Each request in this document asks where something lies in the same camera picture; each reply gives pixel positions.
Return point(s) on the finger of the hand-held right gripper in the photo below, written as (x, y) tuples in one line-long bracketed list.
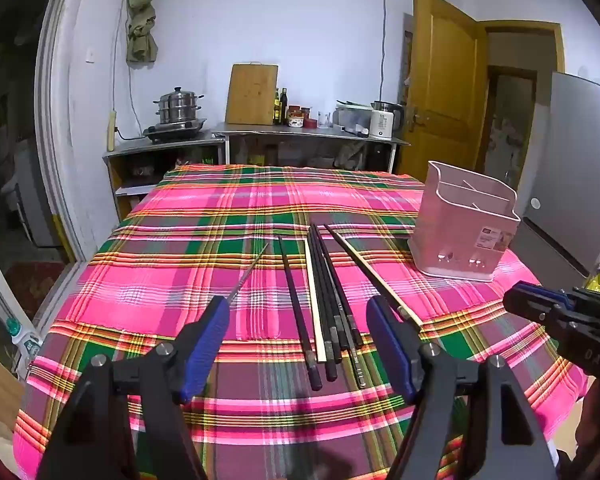
[(545, 294), (527, 305)]

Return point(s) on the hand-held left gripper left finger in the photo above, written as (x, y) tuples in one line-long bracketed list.
[(207, 347)]

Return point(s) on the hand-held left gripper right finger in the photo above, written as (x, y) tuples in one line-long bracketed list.
[(387, 345)]

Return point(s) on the thin metal chopstick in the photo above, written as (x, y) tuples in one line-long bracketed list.
[(250, 270)]

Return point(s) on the pink plastic utensil holder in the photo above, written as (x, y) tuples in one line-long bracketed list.
[(462, 225)]

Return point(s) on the yellow plastic bag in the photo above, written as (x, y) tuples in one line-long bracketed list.
[(599, 282)]

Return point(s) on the pink plaid tablecloth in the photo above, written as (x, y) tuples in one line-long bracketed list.
[(190, 270)]

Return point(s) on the grey refrigerator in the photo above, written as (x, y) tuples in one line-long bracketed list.
[(575, 170)]

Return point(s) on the green capped bottle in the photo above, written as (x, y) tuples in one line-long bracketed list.
[(22, 337)]

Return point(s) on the low metal shelf unit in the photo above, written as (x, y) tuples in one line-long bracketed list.
[(155, 147)]

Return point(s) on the gas stove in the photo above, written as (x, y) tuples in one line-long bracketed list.
[(175, 130)]

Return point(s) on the white electric kettle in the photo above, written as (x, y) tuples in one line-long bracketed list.
[(382, 122)]

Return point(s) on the yellow wooden door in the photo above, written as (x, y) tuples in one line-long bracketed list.
[(442, 95)]

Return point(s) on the white dish container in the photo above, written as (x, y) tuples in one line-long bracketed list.
[(350, 117)]

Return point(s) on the white appliance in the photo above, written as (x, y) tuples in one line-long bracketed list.
[(30, 195)]

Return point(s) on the yellowed power strip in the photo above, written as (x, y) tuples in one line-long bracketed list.
[(112, 132)]

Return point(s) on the steel steamer pot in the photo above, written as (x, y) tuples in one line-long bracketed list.
[(177, 105)]

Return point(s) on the red seasoning jars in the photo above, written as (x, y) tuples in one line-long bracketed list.
[(300, 116)]

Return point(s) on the dark oil bottles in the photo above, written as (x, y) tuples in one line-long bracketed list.
[(280, 107)]

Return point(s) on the wooden cutting board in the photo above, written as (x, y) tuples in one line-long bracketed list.
[(252, 95)]

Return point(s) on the hanging green cloth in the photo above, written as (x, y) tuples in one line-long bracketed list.
[(141, 20)]

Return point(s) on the yellow door frame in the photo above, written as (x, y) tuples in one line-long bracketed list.
[(525, 27)]

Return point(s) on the white wall switch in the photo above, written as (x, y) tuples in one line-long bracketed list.
[(90, 55)]

